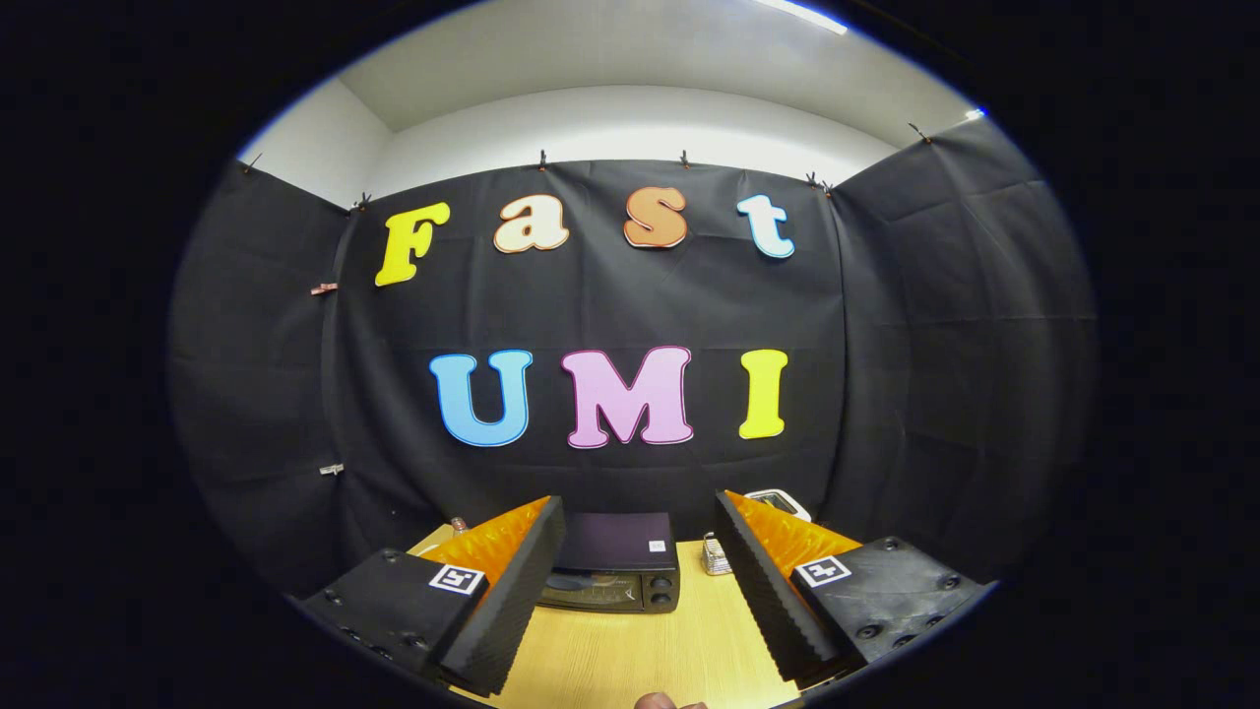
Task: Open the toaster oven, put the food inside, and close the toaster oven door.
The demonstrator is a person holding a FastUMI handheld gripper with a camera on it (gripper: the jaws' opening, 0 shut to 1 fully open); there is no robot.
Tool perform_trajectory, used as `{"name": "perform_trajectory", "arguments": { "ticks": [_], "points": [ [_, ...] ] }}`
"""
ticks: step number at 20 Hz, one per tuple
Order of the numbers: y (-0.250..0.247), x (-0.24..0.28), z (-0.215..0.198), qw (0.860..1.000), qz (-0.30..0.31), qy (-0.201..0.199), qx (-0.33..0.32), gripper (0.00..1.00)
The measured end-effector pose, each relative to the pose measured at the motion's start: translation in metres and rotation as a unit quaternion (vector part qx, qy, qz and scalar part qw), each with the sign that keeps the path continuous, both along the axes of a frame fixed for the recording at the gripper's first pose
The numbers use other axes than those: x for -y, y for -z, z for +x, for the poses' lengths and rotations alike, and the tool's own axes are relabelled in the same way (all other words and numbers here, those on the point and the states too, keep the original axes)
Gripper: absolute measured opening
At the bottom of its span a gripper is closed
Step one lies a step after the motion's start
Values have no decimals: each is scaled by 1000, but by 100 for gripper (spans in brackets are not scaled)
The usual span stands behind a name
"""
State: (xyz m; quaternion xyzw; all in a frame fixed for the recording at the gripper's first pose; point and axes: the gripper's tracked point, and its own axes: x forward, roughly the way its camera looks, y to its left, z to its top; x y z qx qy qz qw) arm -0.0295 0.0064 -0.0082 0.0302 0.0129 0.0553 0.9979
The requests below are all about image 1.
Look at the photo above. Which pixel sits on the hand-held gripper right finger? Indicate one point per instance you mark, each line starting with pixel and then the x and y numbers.
pixel 763 591

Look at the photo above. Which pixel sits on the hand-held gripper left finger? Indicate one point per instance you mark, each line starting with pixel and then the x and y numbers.
pixel 512 596

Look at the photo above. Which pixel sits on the black toaster oven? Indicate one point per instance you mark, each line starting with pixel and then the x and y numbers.
pixel 620 542

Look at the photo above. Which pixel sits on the white bread toaster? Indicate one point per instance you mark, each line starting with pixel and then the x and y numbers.
pixel 787 500

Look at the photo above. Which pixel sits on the row of black cloth clips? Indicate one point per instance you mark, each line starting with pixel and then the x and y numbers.
pixel 541 160

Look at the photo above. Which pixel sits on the ceiling light strip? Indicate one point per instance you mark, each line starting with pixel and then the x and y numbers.
pixel 802 16

